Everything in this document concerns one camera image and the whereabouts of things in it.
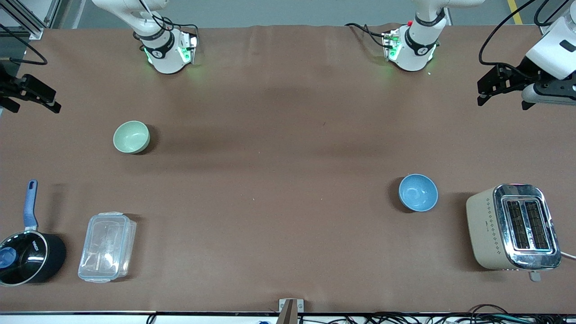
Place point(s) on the brown table cover mat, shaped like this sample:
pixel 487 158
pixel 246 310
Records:
pixel 288 112

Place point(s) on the green bowl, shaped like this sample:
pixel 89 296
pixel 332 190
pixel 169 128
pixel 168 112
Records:
pixel 130 137

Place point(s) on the beige chrome toaster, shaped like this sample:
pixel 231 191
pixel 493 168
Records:
pixel 504 229

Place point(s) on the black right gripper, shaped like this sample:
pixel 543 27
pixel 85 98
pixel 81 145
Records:
pixel 9 86

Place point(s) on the metal mount bracket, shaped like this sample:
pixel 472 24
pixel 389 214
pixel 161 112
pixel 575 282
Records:
pixel 290 310

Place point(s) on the aluminium frame profile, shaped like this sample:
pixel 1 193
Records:
pixel 27 15

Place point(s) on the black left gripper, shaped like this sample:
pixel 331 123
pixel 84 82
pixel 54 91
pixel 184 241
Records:
pixel 519 74

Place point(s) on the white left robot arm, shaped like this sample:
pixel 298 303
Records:
pixel 418 45

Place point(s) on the blue bowl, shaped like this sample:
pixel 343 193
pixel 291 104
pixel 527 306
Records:
pixel 418 192

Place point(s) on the clear plastic food container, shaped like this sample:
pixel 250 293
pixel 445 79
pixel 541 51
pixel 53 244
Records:
pixel 107 247

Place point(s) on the glass lid blue knob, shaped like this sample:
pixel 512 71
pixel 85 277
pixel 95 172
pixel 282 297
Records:
pixel 24 258

